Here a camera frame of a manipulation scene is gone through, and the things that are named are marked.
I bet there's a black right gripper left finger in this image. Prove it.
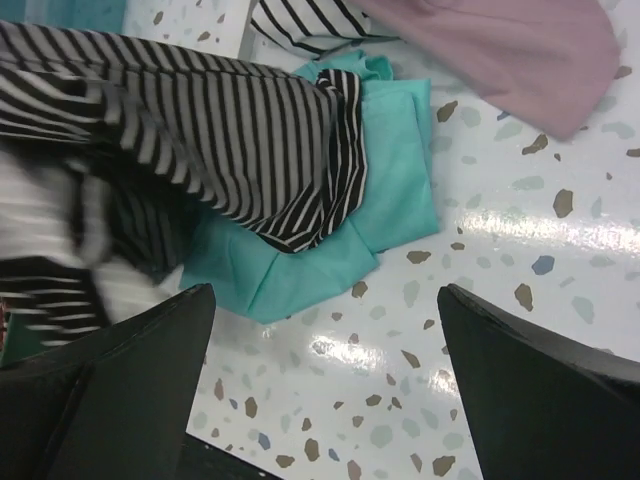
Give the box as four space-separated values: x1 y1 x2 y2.
1 285 216 479

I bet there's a pink tank top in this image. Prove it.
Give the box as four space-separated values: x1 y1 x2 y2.
357 0 620 140

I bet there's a teal tank top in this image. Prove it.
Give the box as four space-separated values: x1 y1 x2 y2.
180 50 439 324

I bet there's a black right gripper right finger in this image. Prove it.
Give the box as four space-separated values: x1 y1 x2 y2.
437 284 639 480

